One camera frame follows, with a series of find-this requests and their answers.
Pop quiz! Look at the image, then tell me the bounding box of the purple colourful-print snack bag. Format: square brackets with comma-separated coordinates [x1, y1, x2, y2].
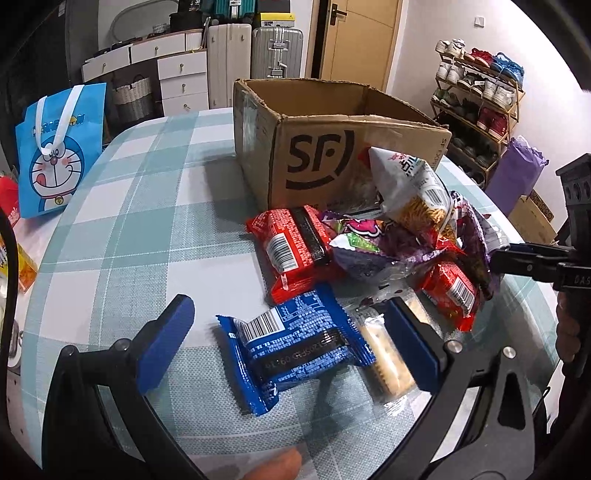
[322, 210, 462, 281]

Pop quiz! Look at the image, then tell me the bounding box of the white suitcase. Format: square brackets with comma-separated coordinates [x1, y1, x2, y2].
[206, 23, 252, 109]

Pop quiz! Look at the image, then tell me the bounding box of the blue cartoon tote bag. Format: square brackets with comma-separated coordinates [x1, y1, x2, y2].
[15, 83, 108, 219]

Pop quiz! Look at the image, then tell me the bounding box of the person's left hand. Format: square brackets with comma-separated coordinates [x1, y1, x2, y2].
[240, 450, 304, 480]

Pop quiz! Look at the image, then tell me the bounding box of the blue snack packet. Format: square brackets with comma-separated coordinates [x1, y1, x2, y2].
[216, 284, 376, 416]

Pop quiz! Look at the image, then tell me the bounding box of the large red snack packet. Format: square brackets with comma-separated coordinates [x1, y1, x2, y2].
[245, 206, 345, 304]

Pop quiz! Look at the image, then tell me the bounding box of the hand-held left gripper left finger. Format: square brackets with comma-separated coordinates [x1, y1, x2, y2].
[46, 294, 204, 480]

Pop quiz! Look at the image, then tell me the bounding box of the small cardboard box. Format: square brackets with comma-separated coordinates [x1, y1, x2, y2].
[508, 189, 557, 245]

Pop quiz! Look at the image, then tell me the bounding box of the woven laundry basket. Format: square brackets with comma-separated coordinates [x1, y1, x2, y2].
[113, 76, 153, 121]

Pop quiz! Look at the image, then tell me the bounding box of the brown cardboard box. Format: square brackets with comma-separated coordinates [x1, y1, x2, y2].
[232, 78, 452, 215]

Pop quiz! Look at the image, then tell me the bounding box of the person's right hand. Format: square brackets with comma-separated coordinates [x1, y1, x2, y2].
[555, 288, 591, 380]

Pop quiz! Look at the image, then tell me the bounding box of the red bag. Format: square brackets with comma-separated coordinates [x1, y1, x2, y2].
[0, 175, 21, 227]

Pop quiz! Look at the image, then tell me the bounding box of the plaid tablecloth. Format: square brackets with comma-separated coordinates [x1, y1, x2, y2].
[21, 108, 561, 480]

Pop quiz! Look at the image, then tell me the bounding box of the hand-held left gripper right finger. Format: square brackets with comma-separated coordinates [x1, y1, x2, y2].
[382, 298, 551, 480]

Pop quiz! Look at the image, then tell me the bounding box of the white noodle snack bag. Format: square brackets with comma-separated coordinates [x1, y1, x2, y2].
[368, 147, 460, 241]

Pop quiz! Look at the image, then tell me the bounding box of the clear cracker packet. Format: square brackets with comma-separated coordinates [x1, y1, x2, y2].
[351, 295, 432, 398]

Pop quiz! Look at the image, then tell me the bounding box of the black cable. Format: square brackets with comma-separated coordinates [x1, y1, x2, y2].
[0, 208, 20, 333]

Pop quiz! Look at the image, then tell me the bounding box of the wooden door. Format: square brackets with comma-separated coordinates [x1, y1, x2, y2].
[318, 0, 402, 93]

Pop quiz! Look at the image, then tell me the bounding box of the dark purple snack bag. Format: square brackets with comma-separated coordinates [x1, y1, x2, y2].
[450, 190, 509, 301]

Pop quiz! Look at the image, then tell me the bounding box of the white drawer cabinet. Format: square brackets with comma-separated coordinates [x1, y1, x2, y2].
[82, 28, 209, 117]

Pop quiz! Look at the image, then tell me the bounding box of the group of shoes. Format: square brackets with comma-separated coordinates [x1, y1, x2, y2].
[434, 39, 525, 171]

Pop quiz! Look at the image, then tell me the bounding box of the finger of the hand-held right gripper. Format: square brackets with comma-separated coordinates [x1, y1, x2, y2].
[505, 243, 574, 254]
[489, 250, 563, 283]

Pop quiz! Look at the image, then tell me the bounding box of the metal shoe rack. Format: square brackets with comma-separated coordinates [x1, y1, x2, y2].
[431, 39, 527, 185]

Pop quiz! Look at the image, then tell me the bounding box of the small red snack packet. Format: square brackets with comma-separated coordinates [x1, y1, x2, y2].
[416, 261, 485, 332]

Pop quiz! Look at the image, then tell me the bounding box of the silver suitcase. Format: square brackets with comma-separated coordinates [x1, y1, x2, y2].
[252, 27, 304, 80]

